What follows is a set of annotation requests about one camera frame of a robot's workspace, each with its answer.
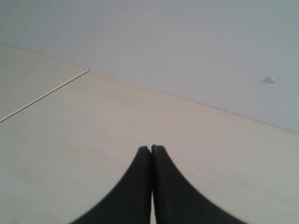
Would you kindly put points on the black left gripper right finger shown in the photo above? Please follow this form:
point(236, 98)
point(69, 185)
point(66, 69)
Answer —
point(176, 201)

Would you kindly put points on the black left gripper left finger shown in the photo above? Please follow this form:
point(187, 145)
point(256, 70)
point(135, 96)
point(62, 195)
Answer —
point(129, 202)

